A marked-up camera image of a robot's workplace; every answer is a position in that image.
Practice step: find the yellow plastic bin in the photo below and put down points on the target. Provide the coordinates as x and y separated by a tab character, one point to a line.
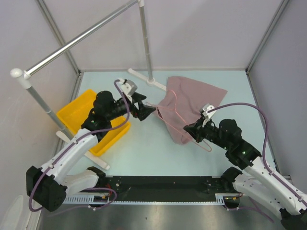
75	113

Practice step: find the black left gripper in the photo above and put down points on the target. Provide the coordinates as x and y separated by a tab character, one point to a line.
144	110

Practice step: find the pink wire hanger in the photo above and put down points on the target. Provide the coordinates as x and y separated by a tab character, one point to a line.
183	121

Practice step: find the white clothes rack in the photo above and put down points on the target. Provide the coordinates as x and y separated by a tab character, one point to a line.
23	76

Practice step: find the white cable duct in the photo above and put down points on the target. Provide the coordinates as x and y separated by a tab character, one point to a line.
99	200

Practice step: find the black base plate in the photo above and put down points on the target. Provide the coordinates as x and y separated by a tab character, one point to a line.
167	185

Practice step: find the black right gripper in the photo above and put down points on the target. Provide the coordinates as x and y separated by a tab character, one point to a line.
196	129

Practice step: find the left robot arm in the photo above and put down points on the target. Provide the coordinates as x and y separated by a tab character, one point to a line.
50	184

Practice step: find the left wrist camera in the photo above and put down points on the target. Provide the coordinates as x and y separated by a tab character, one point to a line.
128	86

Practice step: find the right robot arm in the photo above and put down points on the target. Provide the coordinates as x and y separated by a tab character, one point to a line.
250	176

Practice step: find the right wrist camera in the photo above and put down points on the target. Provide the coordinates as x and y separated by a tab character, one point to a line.
207	112

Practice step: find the pink tank top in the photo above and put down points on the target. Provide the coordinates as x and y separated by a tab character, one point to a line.
192	96

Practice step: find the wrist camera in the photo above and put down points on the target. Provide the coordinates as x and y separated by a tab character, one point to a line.
128	86
207	112

